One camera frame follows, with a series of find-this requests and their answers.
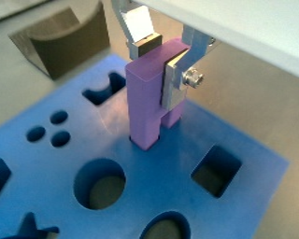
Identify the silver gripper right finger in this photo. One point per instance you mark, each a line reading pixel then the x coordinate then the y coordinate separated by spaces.
pixel 180 75

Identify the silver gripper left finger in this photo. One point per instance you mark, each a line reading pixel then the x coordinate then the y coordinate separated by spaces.
pixel 136 24

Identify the purple double-square peg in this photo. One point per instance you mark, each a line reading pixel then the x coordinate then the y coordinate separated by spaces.
pixel 144 83

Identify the dark grey arch block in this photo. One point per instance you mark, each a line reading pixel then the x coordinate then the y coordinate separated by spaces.
pixel 59 42

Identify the blue shape-sorter board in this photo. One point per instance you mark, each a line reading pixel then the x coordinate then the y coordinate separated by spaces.
pixel 76 179

